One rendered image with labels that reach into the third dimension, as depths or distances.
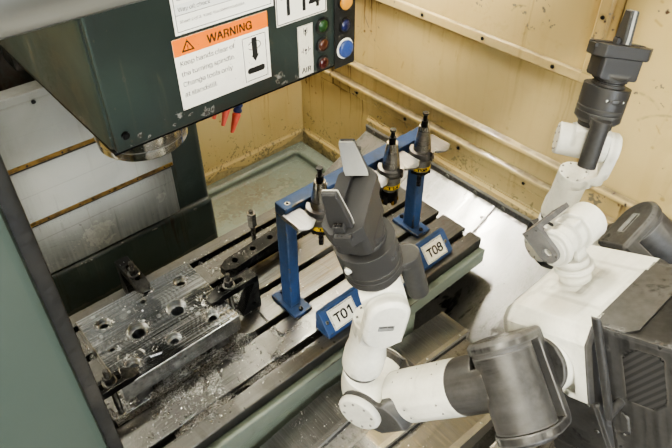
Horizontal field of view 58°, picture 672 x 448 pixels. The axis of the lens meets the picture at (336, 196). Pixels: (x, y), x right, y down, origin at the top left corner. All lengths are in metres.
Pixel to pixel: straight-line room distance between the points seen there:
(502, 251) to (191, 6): 1.30
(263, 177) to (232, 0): 1.66
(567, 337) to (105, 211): 1.22
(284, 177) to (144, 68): 1.68
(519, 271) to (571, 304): 0.84
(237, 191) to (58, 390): 2.11
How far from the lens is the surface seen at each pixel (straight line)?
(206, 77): 0.90
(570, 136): 1.29
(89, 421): 0.39
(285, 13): 0.95
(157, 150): 1.07
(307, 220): 1.31
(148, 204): 1.81
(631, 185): 1.70
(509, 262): 1.88
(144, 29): 0.83
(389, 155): 1.42
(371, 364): 1.04
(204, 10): 0.87
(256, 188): 2.44
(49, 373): 0.35
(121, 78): 0.84
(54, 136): 1.58
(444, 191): 2.03
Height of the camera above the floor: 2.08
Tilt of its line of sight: 39 degrees down
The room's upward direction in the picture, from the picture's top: straight up
